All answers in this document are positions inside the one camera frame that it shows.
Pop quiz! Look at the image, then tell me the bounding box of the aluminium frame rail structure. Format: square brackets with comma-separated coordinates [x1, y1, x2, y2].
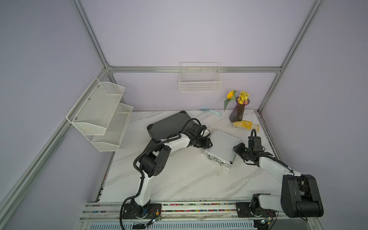
[1, 1, 324, 227]

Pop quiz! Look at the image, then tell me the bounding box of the white mesh two-tier shelf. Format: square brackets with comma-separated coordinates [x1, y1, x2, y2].
[66, 78, 133, 152]

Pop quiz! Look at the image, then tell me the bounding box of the silver aluminium poker case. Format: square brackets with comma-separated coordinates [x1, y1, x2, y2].
[202, 129, 241, 169]

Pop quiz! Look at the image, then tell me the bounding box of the yellow flower bunch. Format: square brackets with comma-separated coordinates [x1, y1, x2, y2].
[237, 91, 250, 105]

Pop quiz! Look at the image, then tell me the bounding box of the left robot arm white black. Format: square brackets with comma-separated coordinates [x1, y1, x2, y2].
[121, 122, 213, 214]

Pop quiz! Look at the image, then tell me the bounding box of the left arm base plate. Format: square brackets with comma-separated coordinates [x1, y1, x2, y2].
[122, 203, 162, 220]

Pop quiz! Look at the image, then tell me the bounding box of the light blue plastic tool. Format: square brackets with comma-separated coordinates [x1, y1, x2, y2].
[200, 108, 221, 116]

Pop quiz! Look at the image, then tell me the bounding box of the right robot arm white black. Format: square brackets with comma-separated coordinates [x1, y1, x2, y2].
[233, 143, 324, 219]

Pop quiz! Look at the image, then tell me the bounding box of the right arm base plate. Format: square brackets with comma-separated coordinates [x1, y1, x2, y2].
[235, 202, 276, 218]

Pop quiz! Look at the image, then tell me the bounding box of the yellow work glove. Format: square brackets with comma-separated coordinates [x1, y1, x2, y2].
[232, 120, 260, 132]

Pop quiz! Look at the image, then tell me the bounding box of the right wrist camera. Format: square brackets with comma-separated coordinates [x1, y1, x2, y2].
[248, 136, 263, 151]

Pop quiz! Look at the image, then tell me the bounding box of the yellow sunflower with leaf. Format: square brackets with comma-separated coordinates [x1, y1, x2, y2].
[224, 90, 236, 110]

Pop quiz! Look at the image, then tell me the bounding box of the purple glass vase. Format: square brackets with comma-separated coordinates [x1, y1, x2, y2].
[229, 97, 250, 123]

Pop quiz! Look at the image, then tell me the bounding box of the dark grey poker case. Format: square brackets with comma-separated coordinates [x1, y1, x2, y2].
[147, 111, 191, 141]

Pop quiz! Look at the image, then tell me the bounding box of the white wire wall basket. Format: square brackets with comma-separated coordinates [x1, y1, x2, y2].
[179, 62, 222, 93]

